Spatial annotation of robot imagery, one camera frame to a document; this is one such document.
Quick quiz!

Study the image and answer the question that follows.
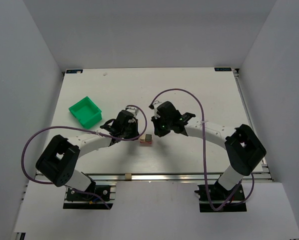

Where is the aluminium front frame rail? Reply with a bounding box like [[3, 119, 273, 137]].
[[89, 171, 273, 183]]

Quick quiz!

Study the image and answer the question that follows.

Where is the blue corner label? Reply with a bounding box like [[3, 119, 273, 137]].
[[214, 67, 232, 72], [65, 69, 83, 74]]

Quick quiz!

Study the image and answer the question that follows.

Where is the blue left corner label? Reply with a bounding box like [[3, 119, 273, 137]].
[[65, 69, 83, 74]]

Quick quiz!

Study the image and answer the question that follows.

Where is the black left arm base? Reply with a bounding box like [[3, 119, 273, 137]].
[[63, 181, 116, 210]]

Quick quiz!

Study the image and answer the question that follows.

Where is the wood cube with red square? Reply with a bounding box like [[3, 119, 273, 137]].
[[139, 136, 145, 142]]

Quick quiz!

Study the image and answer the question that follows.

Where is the aluminium right frame rail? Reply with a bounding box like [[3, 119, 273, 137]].
[[232, 68, 271, 175]]

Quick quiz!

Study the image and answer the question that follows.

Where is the green plastic tray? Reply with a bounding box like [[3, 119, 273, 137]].
[[68, 96, 103, 129]]

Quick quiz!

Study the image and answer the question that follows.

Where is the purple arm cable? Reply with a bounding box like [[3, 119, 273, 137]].
[[21, 106, 148, 210], [150, 88, 255, 212]]

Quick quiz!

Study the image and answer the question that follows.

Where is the aluminium frame rail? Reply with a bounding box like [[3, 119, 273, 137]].
[[232, 68, 271, 175], [89, 171, 273, 183]]

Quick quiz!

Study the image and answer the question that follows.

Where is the dark olive cube block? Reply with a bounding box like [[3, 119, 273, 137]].
[[145, 134, 153, 143]]

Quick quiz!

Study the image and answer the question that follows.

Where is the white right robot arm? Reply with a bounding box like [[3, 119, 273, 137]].
[[149, 101, 267, 193]]

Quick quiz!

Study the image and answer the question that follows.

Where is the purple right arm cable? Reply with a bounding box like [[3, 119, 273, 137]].
[[150, 88, 255, 212]]

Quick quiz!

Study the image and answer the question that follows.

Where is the blue right corner label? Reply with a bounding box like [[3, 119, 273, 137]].
[[214, 67, 232, 72]]

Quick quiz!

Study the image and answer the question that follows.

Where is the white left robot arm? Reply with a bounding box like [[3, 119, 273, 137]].
[[35, 107, 139, 192]]

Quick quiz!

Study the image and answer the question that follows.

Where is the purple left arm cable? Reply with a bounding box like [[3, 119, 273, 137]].
[[21, 106, 148, 210]]

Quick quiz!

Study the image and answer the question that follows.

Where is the red wood block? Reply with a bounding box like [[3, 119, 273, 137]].
[[139, 140, 152, 145]]

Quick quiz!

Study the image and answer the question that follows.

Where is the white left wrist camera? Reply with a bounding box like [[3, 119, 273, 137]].
[[125, 105, 140, 117]]

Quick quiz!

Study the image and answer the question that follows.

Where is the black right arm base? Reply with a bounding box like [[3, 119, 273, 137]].
[[194, 184, 247, 213]]

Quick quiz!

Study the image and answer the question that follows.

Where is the wood cylinder block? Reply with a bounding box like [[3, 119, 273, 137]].
[[124, 173, 132, 181]]

